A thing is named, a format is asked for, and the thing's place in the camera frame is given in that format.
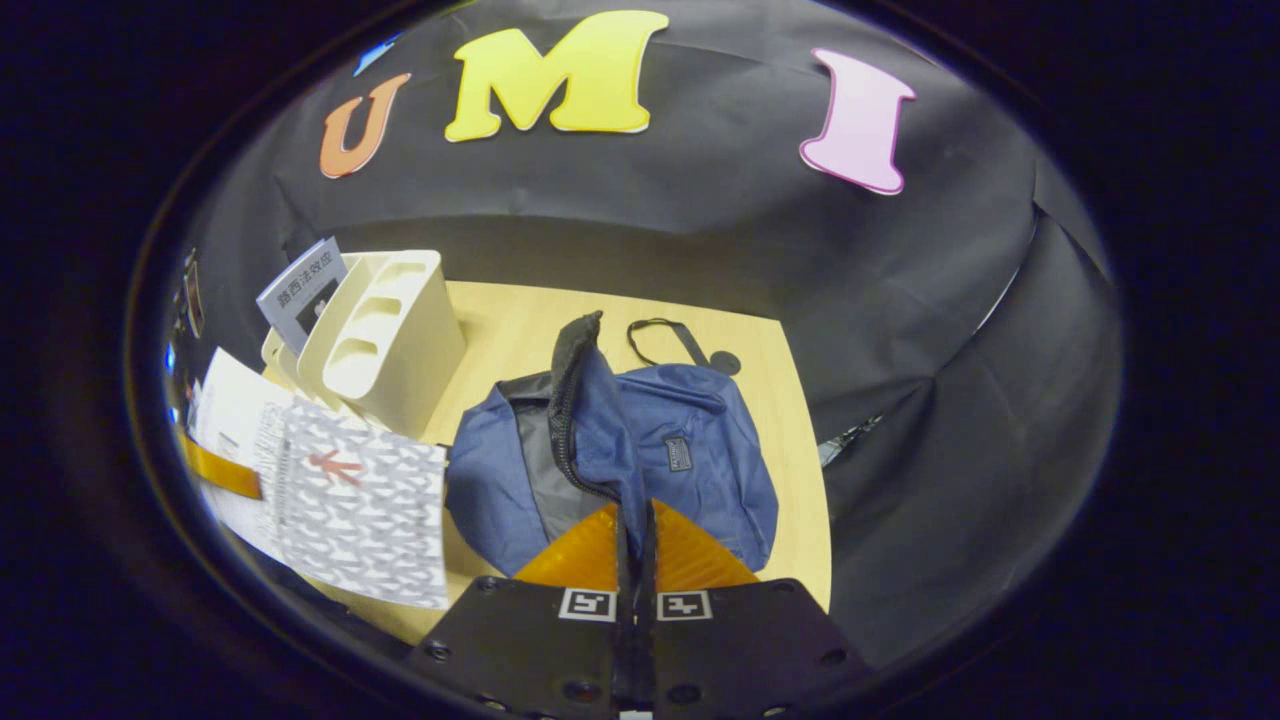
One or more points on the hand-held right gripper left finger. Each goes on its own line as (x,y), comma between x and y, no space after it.
(540,650)

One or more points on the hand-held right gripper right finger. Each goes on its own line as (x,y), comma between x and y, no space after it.
(740,650)

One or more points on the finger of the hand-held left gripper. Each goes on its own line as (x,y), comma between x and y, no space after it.
(225,468)

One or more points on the white book with patterned cover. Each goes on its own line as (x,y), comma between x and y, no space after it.
(370,510)

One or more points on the blue schoolbag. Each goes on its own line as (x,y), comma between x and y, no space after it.
(700,490)

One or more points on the white book with dark cover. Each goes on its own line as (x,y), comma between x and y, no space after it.
(305,290)

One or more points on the cream plastic bookshelf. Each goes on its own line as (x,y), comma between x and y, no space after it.
(400,350)

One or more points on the black backdrop cloth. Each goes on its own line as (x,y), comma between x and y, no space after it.
(700,230)

